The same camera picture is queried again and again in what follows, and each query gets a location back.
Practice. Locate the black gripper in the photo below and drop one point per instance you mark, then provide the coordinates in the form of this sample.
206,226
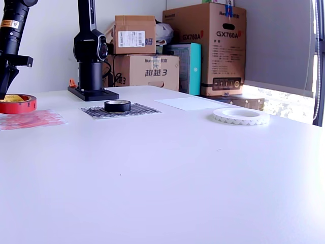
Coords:
23,61

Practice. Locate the red tape roll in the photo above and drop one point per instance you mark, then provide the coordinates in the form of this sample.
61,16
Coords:
23,108

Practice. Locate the black tape roll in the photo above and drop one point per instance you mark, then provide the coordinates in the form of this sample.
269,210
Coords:
118,108

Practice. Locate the white tape roll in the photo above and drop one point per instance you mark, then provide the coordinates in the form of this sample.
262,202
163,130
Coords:
241,122

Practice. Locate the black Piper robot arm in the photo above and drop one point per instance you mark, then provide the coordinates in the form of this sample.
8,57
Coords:
89,50

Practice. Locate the red scribbled paper sheet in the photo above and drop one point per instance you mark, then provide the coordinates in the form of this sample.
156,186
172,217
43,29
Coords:
38,120

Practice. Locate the orange clamp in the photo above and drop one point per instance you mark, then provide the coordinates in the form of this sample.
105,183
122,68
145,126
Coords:
72,83

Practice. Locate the small labelled cardboard box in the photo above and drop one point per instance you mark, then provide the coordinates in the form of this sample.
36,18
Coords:
132,24

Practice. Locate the black scribbled paper sheet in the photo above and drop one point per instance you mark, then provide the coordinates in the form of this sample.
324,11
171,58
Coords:
147,110

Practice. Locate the cardboard box with blue print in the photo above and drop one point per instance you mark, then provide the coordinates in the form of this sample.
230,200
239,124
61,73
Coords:
152,73

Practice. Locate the white plastic bag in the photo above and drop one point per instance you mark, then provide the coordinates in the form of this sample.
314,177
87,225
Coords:
163,31

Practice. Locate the plain white paper sheet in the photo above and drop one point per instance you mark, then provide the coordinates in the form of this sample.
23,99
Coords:
190,103

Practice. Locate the teal product box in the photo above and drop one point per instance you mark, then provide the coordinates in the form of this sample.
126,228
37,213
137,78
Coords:
195,68

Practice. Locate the tall cardboard box GX760A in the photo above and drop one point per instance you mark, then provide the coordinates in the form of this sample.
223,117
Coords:
223,58

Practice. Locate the green package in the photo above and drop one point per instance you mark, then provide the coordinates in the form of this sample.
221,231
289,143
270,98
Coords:
210,1

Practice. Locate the grey roller blind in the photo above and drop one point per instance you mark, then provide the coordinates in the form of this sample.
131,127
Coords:
276,45

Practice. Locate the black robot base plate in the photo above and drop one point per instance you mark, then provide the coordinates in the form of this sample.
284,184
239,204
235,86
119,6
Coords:
96,96

